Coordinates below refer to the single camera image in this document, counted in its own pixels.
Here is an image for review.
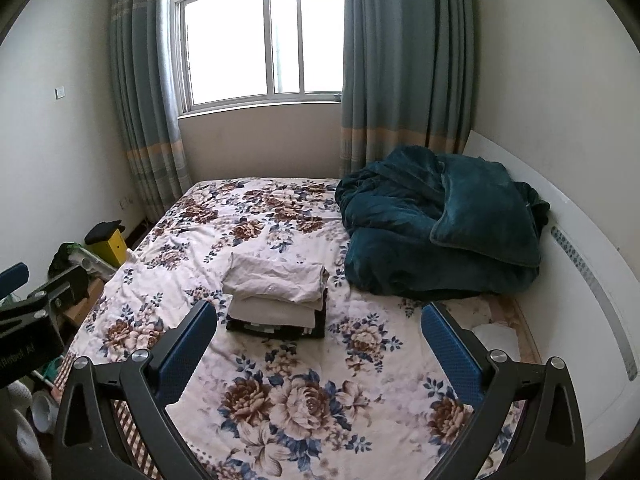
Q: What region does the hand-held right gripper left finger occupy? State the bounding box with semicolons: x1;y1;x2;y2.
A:
52;301;218;480

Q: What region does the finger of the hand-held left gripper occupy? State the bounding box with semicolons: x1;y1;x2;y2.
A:
0;262;29;301
27;265;101;318

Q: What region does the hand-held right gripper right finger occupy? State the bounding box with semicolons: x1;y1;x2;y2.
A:
421;302;586;480

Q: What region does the beige long-sleeve shirt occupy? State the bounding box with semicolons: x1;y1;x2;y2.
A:
221;251;331;304

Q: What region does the cardboard box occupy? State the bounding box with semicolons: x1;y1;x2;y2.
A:
62;277;106;328

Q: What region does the dark green bag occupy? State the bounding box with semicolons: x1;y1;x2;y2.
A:
48;242;86;278

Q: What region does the white plastic tube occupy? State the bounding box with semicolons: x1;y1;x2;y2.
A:
70;250;118;281

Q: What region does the small white cloth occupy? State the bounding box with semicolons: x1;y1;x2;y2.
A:
470;322;521;361

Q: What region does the yellow box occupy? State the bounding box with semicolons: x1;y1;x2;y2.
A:
97;227;126;268

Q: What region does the black cloth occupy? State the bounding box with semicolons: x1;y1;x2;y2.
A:
84;220;126;246

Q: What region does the grey bucket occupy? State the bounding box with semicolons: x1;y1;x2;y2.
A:
30;394;62;435

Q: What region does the white folded garment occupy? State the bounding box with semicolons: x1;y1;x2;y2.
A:
227;295;326;333

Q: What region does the teal plush blanket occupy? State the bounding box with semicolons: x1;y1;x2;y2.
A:
334;145;551;301

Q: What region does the bed with floral sheet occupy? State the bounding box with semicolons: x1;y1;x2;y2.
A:
52;177;543;480

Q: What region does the white headboard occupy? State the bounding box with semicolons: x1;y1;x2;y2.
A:
462;130;640;466

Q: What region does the teal striped curtain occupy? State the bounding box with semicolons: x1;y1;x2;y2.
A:
110;0;191;221
340;0;476;181

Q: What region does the window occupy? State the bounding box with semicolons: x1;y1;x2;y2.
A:
172;0;346;116

